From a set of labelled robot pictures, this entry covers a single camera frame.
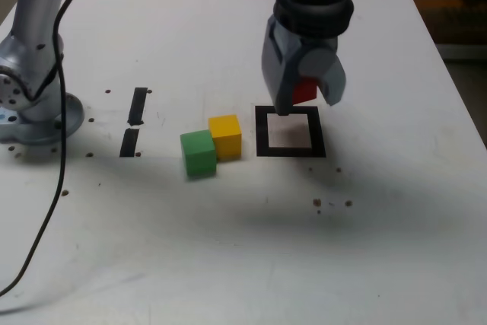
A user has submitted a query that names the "green cube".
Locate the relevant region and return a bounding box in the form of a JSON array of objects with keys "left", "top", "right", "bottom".
[{"left": 180, "top": 129, "right": 218, "bottom": 179}]

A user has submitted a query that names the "black tape strip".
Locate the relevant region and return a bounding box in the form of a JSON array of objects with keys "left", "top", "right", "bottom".
[{"left": 119, "top": 87, "right": 148, "bottom": 158}]

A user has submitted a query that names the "brown wooden furniture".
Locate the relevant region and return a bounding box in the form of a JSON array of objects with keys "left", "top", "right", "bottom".
[{"left": 395, "top": 0, "right": 487, "bottom": 60}]

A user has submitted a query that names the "black tape square outline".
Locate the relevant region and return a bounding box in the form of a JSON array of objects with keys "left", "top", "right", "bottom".
[{"left": 253, "top": 105, "right": 327, "bottom": 158}]

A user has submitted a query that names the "yellow cube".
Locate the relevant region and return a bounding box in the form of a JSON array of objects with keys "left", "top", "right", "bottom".
[{"left": 208, "top": 114, "right": 244, "bottom": 161}]

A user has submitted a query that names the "long black cable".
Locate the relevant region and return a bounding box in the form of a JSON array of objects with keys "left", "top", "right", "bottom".
[{"left": 0, "top": 0, "right": 94, "bottom": 297}]

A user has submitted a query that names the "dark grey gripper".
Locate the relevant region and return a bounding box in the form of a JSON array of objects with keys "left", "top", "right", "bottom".
[{"left": 260, "top": 15, "right": 348, "bottom": 118}]

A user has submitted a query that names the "red cube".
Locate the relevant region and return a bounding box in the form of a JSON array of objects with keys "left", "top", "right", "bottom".
[{"left": 291, "top": 76, "right": 319, "bottom": 106}]

